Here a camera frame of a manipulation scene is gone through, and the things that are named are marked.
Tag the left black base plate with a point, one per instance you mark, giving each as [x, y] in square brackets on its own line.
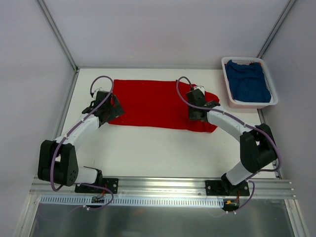
[109, 183]

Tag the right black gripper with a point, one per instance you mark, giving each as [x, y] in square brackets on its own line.
[196, 114]

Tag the right aluminium frame post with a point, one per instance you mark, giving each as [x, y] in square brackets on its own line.
[276, 28]

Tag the red t shirt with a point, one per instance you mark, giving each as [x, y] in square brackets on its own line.
[154, 103]

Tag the blue t shirt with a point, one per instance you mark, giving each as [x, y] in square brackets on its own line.
[247, 82]

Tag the left aluminium frame post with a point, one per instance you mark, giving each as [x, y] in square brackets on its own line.
[56, 32]

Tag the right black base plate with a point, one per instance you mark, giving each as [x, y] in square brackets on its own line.
[223, 188]

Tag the aluminium mounting rail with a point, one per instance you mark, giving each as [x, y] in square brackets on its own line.
[195, 187]

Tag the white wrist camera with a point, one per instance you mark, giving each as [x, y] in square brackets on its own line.
[201, 88]
[99, 89]

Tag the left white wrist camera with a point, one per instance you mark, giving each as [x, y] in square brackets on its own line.
[99, 89]

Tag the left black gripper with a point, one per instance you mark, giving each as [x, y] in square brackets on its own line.
[114, 108]

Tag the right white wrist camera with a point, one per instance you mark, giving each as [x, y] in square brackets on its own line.
[201, 88]

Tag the aluminium frame post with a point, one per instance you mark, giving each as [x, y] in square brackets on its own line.
[276, 28]
[56, 32]

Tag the white slotted cable duct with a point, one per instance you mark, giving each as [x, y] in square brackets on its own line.
[134, 201]

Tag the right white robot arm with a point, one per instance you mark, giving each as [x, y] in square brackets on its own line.
[256, 144]

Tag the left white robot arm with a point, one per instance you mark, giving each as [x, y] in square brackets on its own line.
[58, 162]

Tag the white plastic basket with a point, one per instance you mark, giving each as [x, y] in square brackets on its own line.
[269, 83]

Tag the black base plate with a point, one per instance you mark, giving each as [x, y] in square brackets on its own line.
[109, 183]
[223, 188]

